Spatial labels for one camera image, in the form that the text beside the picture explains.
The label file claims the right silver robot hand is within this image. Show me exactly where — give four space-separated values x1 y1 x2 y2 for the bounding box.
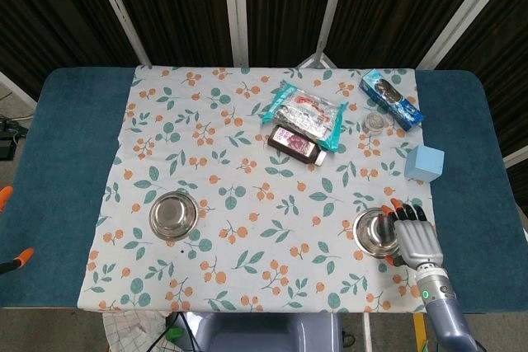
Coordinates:
379 198 446 269

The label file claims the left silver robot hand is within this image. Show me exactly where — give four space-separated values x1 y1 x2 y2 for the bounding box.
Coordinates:
0 185 35 277

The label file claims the metal bowl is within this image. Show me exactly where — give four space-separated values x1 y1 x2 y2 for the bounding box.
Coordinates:
148 190 200 242
352 207 403 259

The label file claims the floral tablecloth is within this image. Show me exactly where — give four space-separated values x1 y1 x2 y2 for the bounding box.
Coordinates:
77 65 439 314

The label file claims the black power strip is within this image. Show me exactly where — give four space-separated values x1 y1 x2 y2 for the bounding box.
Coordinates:
0 119 20 160

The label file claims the teal blue table cover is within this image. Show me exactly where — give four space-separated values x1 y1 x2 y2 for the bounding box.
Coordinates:
0 66 528 308

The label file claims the light blue foam cube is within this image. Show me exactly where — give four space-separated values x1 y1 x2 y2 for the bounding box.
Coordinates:
403 144 446 183

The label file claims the small clear round jar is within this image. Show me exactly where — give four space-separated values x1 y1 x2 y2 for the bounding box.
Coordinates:
362 110 389 134

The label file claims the blue cookie box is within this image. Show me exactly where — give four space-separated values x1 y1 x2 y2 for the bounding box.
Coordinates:
358 68 425 132

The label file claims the dark juice bottle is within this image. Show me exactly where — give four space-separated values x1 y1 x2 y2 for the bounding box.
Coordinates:
266 124 328 166

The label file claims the teal silver snack packet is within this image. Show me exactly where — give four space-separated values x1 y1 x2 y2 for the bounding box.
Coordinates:
261 81 350 152

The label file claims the grey blue robot torso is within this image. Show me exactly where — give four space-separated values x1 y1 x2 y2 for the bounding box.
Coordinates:
187 312 343 352

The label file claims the white checked cloth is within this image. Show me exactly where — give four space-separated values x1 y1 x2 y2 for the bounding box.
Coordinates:
101 309 170 352

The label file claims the dark pleated partition screen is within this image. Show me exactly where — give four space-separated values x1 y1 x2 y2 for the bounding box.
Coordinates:
0 0 528 155

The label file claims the white partition frame post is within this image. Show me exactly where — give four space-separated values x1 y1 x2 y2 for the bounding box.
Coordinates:
0 71 38 108
221 0 249 68
416 0 515 69
503 148 528 168
297 0 351 69
86 0 152 67

